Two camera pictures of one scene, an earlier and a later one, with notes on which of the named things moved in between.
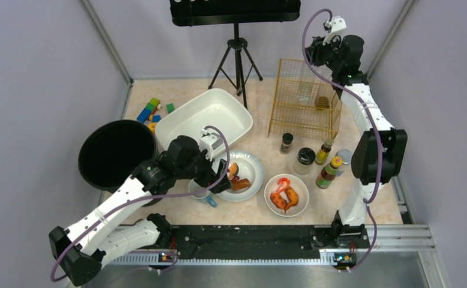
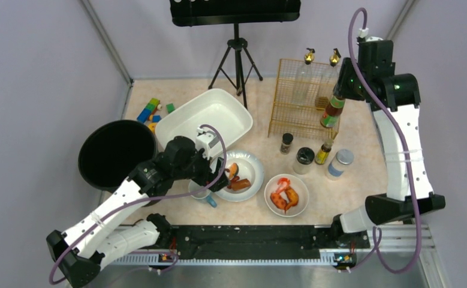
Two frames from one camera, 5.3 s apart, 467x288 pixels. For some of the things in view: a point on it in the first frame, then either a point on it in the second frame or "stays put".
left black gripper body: x=218 y=179 stays put
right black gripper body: x=315 y=51 to x=345 y=85
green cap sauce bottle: x=328 y=174 to x=333 y=112
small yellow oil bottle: x=322 y=154 stays put
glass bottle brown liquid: x=324 y=95 stays put
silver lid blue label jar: x=347 y=157 stays put
